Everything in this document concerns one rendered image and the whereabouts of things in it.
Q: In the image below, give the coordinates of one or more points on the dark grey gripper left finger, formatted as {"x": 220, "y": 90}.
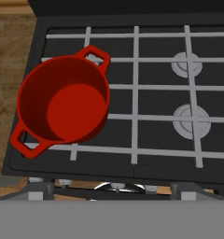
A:
{"x": 48, "y": 190}

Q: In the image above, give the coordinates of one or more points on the black stove with grey grates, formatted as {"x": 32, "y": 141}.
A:
{"x": 154, "y": 93}

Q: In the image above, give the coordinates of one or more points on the white stove knob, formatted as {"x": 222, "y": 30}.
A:
{"x": 150, "y": 188}
{"x": 36, "y": 179}
{"x": 64, "y": 182}
{"x": 117, "y": 186}

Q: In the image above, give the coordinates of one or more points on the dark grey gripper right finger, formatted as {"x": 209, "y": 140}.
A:
{"x": 176, "y": 191}

